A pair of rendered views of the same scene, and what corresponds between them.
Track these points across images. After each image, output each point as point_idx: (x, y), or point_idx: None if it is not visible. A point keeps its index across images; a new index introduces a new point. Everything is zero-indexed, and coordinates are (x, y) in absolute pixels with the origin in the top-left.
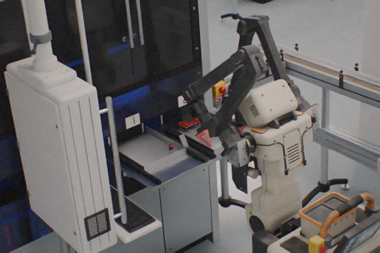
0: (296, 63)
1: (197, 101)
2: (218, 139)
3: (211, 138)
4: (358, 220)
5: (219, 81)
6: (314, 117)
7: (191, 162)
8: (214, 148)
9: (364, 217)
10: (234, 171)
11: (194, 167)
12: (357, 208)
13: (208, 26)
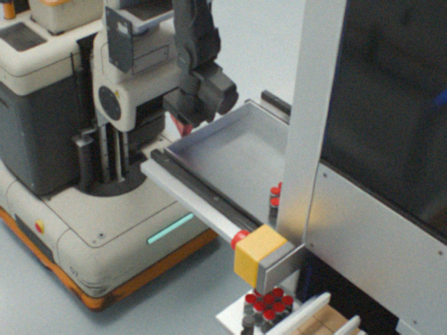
0: None
1: None
2: (244, 155)
3: (261, 160)
4: (20, 28)
5: (253, 243)
6: None
7: (292, 99)
8: (250, 131)
9: (10, 31)
10: None
11: (284, 88)
12: (10, 45)
13: (300, 39)
